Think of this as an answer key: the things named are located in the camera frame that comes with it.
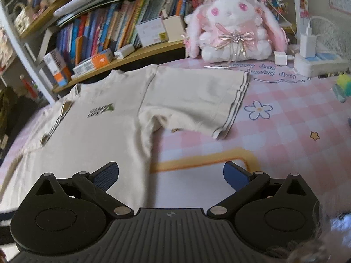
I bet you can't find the small white charger plug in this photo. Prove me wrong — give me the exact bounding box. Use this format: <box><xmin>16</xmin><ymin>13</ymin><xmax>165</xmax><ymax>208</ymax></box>
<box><xmin>273</xmin><ymin>51</ymin><xmax>287</xmax><ymax>66</ymax></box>

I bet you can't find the pink checked printed desk mat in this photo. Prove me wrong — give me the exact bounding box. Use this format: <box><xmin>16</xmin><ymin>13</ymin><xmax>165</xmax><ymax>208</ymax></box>
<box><xmin>0</xmin><ymin>57</ymin><xmax>351</xmax><ymax>217</ymax></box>

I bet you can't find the row of colourful books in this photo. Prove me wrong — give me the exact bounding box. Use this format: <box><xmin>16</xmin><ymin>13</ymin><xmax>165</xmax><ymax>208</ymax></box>
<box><xmin>56</xmin><ymin>0</ymin><xmax>192</xmax><ymax>66</ymax></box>

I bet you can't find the white wooden bookshelf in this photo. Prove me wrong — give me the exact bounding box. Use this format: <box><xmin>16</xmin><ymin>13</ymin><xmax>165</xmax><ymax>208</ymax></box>
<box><xmin>0</xmin><ymin>0</ymin><xmax>310</xmax><ymax>105</ymax></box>

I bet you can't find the tall white orange box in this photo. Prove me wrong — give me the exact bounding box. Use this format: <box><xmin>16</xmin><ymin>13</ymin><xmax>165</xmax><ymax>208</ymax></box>
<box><xmin>43</xmin><ymin>49</ymin><xmax>72</xmax><ymax>88</ymax></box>

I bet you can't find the white power strip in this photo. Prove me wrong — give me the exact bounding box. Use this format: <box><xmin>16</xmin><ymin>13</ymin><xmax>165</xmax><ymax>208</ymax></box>
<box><xmin>294</xmin><ymin>52</ymin><xmax>349</xmax><ymax>77</ymax></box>

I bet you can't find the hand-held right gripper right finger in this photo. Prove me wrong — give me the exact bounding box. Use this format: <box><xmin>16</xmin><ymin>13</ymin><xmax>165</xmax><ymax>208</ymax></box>
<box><xmin>206</xmin><ymin>161</ymin><xmax>316</xmax><ymax>220</ymax></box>

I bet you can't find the cream quilted handbag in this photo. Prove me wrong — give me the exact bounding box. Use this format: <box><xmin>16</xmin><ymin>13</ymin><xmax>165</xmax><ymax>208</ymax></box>
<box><xmin>14</xmin><ymin>3</ymin><xmax>35</xmax><ymax>35</ymax></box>

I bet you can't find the white pink plush bunny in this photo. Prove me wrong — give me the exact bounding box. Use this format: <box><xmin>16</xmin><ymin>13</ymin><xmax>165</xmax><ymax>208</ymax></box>
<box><xmin>182</xmin><ymin>0</ymin><xmax>288</xmax><ymax>62</ymax></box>

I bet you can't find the large white charger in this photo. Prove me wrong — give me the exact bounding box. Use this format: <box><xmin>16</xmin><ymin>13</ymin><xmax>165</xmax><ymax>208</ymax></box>
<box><xmin>300</xmin><ymin>16</ymin><xmax>319</xmax><ymax>58</ymax></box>

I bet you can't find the flat orange white box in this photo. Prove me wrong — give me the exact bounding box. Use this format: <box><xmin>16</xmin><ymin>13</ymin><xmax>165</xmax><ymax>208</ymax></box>
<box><xmin>72</xmin><ymin>48</ymin><xmax>114</xmax><ymax>76</ymax></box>

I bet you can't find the white note holder box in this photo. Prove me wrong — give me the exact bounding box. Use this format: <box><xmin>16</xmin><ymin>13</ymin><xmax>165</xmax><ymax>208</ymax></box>
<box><xmin>136</xmin><ymin>17</ymin><xmax>168</xmax><ymax>48</ymax></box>

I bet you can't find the dark bag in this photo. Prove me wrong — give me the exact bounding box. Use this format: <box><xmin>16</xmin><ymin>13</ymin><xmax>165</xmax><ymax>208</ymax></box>
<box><xmin>0</xmin><ymin>86</ymin><xmax>20</xmax><ymax>148</ymax></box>

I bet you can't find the cream t-shirt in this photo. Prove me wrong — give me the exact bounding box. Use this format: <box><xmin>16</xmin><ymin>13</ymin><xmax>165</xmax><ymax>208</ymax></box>
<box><xmin>0</xmin><ymin>64</ymin><xmax>251</xmax><ymax>217</ymax></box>

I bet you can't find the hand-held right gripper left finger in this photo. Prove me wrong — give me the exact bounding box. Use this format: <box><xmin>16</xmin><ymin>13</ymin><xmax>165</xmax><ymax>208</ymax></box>
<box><xmin>27</xmin><ymin>161</ymin><xmax>135</xmax><ymax>220</ymax></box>

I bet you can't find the fluffy grey sleeve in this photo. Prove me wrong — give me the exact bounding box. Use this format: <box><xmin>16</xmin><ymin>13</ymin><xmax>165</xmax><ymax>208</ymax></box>
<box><xmin>285</xmin><ymin>197</ymin><xmax>351</xmax><ymax>263</ymax></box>

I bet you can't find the cream pen holder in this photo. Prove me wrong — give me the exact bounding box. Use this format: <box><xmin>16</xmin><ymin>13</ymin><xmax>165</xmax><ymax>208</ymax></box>
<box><xmin>162</xmin><ymin>14</ymin><xmax>187</xmax><ymax>43</ymax></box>

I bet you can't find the white tablet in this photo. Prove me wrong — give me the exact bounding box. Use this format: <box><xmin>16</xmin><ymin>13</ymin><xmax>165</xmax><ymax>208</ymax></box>
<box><xmin>53</xmin><ymin>0</ymin><xmax>110</xmax><ymax>17</ymax></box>

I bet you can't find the green yellow eraser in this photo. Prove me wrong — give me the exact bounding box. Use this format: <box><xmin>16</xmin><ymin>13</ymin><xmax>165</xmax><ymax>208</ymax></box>
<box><xmin>332</xmin><ymin>74</ymin><xmax>351</xmax><ymax>103</ymax></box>

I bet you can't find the red tassel ornament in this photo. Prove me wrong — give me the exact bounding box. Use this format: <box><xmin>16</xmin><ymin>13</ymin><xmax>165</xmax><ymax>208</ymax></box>
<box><xmin>23</xmin><ymin>77</ymin><xmax>37</xmax><ymax>99</ymax></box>

